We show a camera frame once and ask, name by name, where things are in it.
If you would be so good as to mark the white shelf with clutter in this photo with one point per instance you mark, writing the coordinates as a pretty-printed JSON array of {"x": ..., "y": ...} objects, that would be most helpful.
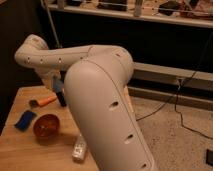
[{"x": 195, "y": 13}]

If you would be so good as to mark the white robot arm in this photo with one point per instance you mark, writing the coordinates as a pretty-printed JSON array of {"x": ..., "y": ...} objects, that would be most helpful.
[{"x": 96, "y": 76}]

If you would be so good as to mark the metal pole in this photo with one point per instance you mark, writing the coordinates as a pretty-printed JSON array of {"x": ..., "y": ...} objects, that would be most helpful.
[{"x": 58, "y": 45}]

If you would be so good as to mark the orange ceramic cup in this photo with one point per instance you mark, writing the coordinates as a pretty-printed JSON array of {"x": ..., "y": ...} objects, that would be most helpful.
[{"x": 46, "y": 127}]

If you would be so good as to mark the black rectangular device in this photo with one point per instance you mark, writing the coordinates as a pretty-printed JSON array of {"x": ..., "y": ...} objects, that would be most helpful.
[{"x": 61, "y": 99}]

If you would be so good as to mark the blue eraser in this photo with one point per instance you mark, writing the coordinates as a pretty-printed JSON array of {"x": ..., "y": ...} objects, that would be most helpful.
[{"x": 25, "y": 120}]

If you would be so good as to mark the wooden table board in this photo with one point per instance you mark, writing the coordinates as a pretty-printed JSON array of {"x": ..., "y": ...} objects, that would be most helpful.
[{"x": 20, "y": 151}]

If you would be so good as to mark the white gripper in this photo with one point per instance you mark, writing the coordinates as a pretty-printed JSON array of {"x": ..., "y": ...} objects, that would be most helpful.
[{"x": 52, "y": 80}]

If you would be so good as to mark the orange handled tool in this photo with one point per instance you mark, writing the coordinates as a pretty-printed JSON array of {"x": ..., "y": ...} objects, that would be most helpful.
[{"x": 42, "y": 102}]

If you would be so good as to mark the black box on floor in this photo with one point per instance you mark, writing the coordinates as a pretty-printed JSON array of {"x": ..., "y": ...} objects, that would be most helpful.
[{"x": 209, "y": 157}]

